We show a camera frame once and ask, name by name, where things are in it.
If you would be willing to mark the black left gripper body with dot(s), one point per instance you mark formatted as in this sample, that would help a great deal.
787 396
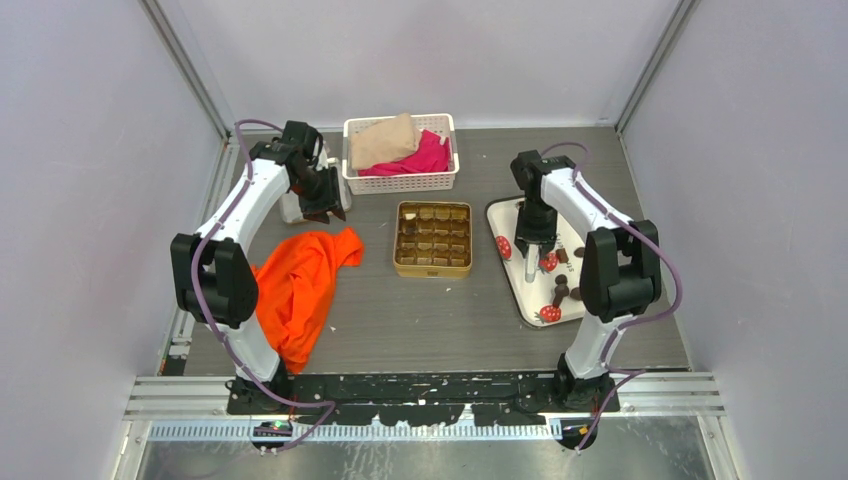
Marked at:
318 193

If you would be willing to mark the white slotted cable duct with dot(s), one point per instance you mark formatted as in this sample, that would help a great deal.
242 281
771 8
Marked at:
255 430

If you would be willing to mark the silver box lid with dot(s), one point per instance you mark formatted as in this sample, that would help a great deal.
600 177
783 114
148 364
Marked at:
291 208

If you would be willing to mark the beige cloth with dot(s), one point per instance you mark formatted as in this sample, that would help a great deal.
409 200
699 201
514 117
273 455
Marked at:
385 141

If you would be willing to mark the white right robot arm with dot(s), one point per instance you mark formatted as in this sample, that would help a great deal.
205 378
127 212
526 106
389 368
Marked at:
620 275

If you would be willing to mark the strawberry pattern tray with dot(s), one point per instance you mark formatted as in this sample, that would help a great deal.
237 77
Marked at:
553 296

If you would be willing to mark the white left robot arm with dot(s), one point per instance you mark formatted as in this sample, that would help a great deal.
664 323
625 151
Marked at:
212 277

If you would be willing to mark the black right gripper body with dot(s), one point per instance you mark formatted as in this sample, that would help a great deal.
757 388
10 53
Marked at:
538 222

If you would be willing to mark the pink cloth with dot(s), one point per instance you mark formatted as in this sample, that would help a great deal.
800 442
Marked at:
433 156

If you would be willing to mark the metal tongs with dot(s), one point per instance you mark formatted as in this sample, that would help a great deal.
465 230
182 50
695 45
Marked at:
530 268

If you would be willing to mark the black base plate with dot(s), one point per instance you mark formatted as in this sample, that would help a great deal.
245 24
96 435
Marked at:
426 399

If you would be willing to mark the orange cloth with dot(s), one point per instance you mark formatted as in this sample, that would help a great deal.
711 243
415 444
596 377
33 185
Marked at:
297 284

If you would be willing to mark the gold chocolate tray box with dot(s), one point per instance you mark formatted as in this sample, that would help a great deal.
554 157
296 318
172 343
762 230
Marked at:
433 239

